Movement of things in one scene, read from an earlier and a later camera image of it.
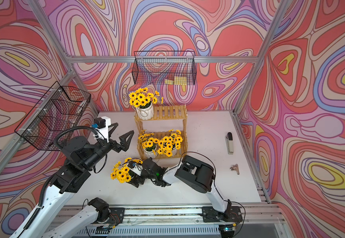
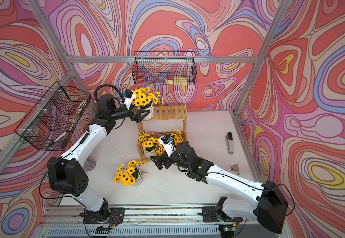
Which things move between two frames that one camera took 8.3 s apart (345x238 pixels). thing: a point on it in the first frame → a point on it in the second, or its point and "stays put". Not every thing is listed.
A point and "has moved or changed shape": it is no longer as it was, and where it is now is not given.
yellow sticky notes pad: (178, 80) stays put
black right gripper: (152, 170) → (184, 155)
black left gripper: (121, 146) → (136, 117)
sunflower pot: (143, 102) stays put
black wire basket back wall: (167, 67) stays put
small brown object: (236, 167) stays put
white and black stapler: (229, 140) stays put
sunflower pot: (124, 172) has moved or changed shape
